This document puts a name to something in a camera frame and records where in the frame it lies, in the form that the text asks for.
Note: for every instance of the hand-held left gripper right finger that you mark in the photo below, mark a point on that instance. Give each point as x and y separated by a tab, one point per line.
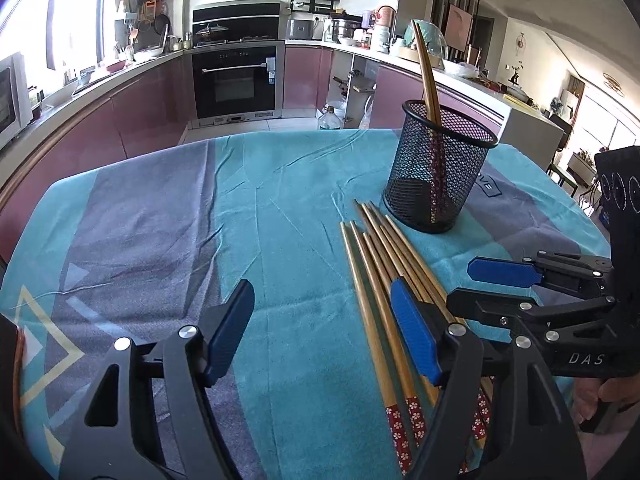
414	335

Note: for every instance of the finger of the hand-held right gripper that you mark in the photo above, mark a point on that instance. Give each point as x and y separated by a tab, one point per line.
502	272
480	306

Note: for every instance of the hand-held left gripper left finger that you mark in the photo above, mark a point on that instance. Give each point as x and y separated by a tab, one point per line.
227	332

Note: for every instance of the pile of bamboo chopsticks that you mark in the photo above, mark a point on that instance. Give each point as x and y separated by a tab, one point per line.
370	300

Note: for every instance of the black mesh utensil holder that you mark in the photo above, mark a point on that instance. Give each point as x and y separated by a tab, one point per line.
440	180

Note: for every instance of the single bamboo chopstick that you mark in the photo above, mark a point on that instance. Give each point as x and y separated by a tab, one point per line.
421	65
428	69

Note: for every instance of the person's right hand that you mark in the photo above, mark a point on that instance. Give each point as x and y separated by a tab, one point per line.
586	402

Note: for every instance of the teal and grey tablecloth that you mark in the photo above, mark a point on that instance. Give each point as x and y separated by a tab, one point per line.
280	200

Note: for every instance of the plastic-covered white bowl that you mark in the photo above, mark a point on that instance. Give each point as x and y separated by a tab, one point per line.
461	69

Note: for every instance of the plastic oil bottle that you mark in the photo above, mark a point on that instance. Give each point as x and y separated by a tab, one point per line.
330	119

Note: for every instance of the mauve base cabinets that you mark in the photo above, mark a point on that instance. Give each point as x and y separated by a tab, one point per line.
300	80
140	115

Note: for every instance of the round bamboo steamer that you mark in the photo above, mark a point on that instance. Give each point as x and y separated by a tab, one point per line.
412	55

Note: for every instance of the teal plastic-wrapped fan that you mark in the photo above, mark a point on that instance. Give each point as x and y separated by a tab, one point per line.
434	40

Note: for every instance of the black built-in oven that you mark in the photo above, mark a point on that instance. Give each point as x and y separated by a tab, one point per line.
232	82

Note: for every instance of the purple blender jug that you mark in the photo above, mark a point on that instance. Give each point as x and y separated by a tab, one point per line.
369	19

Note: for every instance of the stainless steamer pot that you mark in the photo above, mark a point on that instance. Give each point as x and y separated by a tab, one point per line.
345	29

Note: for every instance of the wok with glass lid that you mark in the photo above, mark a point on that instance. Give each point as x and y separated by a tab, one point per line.
211	30

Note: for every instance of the silver rice cooker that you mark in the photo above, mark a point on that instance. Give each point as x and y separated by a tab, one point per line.
300	29

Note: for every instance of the hanging frying pan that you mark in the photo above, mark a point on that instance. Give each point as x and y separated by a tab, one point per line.
161	24

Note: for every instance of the white microwave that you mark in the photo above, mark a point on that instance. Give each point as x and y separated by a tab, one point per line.
11	97

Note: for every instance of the black range hood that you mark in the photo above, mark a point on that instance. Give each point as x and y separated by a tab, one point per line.
237	12

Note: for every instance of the kitchen window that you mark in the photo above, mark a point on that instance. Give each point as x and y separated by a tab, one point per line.
75	5

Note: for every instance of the framed wall picture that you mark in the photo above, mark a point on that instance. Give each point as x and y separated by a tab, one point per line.
457	21

